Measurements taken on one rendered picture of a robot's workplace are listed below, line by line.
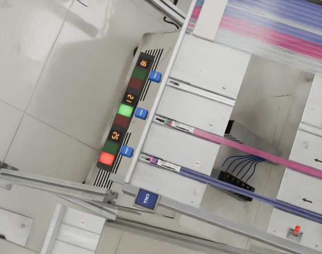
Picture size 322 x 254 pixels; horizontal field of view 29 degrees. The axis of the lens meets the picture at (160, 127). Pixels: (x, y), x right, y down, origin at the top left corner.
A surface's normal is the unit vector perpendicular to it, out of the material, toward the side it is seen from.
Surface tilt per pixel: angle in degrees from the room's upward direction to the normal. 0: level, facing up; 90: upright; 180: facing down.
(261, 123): 0
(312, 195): 44
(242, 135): 0
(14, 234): 0
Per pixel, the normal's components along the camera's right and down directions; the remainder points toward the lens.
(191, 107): -0.01, -0.25
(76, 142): 0.64, 0.04
